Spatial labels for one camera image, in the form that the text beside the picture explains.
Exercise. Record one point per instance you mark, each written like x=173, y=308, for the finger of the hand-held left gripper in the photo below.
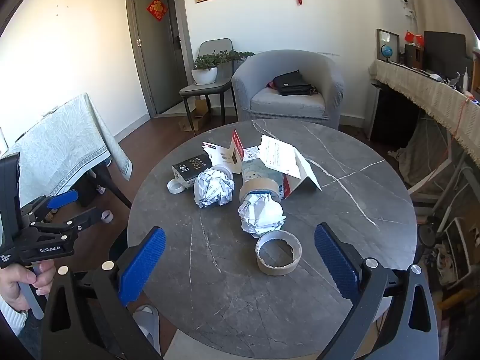
x=84, y=220
x=62, y=199

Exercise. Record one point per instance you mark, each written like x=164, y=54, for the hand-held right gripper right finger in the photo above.
x=335, y=262

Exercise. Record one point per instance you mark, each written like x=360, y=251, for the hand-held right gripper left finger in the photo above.
x=144, y=266

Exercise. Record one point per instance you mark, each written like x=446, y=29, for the plain white paper ball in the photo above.
x=262, y=215

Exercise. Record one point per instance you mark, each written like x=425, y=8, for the person's left forearm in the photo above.
x=11, y=318

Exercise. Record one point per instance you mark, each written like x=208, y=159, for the person's left hand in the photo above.
x=18, y=281

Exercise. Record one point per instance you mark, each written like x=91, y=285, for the clear tape roll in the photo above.
x=107, y=216

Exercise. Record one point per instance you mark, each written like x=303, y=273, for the dark table leg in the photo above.
x=112, y=189

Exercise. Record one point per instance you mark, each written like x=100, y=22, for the white slipper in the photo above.
x=148, y=318

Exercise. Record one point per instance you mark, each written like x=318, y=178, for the pale green patterned tablecloth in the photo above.
x=56, y=142

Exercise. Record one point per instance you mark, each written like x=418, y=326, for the torn cardboard tape core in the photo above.
x=270, y=266

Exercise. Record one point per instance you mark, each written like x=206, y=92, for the printed crumpled paper ball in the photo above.
x=213, y=189

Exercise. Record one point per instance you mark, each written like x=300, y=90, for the black carton box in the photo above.
x=189, y=170

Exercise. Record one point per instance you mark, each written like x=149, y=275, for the brown cardboard tape roll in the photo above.
x=258, y=185

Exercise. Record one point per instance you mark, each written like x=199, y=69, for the light blue tissue pack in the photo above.
x=258, y=172

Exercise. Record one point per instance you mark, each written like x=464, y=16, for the white red open carton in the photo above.
x=281, y=153

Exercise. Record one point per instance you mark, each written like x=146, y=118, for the white red cutout carton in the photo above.
x=225, y=155

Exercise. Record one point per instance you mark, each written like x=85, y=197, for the dark cabinet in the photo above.
x=393, y=116

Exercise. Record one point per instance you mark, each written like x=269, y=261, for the flat cardboard box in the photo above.
x=200, y=114

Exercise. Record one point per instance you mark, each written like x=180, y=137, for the grey door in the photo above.
x=161, y=63

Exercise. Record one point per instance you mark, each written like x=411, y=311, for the grey dining chair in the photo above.
x=204, y=90

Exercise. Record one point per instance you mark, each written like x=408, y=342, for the black leather bag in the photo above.
x=292, y=82

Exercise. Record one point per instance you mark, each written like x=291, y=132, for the white plant pot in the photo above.
x=204, y=76

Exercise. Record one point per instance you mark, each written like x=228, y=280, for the cream lace cloth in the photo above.
x=423, y=90

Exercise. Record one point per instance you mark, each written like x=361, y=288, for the grey armchair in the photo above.
x=255, y=78

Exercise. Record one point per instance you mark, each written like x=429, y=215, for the green bonsai plant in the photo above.
x=221, y=58

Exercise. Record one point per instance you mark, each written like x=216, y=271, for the red diamond door decoration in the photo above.
x=156, y=8

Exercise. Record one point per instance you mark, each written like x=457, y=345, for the small blue globe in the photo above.
x=385, y=50

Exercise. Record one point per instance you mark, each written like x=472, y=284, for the framed picture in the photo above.
x=388, y=37

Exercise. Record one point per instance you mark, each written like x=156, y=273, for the black monitor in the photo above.
x=446, y=54

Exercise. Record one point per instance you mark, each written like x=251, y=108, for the small red flags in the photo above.
x=409, y=36

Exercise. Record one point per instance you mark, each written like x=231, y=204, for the white security camera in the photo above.
x=405, y=0

